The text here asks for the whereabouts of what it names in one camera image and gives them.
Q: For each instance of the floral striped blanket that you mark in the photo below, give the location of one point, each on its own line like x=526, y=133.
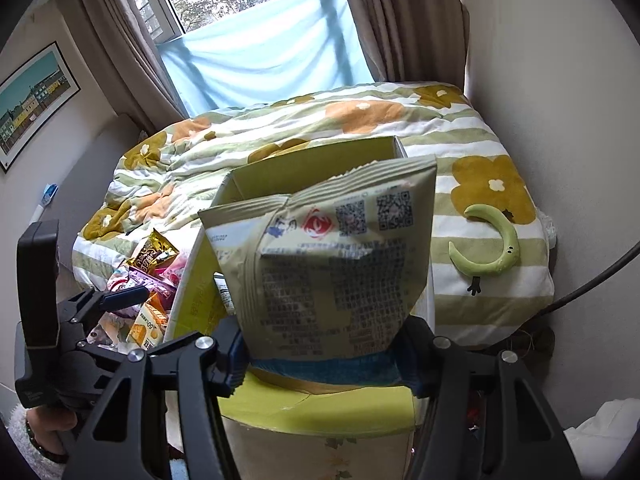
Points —
x=350, y=110

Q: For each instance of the light blue cloth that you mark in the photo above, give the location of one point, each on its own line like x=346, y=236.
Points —
x=260, y=55

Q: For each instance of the framed wall picture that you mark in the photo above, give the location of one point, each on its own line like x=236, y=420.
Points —
x=30, y=100

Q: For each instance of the beige snack bag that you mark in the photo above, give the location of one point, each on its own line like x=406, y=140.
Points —
x=325, y=270

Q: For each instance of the pale crumpled clothing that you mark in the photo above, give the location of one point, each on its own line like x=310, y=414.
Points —
x=610, y=430

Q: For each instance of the brown curtain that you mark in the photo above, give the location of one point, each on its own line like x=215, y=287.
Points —
x=125, y=35
x=400, y=20

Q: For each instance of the cream floral pillow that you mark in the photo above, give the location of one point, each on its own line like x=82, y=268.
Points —
x=310, y=455

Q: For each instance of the grey bed headboard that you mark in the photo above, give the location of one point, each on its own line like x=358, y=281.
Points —
x=100, y=160

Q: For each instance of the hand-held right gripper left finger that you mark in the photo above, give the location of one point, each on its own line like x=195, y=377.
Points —
x=234, y=360

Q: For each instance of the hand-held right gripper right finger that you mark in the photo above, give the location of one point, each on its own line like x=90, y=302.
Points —
x=415, y=360

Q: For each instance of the person's left forearm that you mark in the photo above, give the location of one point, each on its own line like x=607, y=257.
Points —
x=25, y=455

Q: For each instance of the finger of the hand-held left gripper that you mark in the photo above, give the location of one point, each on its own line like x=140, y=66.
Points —
x=125, y=299

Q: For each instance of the green moon plush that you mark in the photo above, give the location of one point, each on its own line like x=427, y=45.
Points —
x=507, y=240

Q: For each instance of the person's left hand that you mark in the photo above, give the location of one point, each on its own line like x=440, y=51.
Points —
x=52, y=422

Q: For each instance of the cardboard box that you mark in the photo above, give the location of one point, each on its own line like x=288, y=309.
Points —
x=197, y=295

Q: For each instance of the pile of snack packets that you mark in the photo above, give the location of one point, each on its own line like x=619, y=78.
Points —
x=150, y=260

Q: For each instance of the blue white brush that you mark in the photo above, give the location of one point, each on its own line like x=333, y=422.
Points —
x=49, y=194

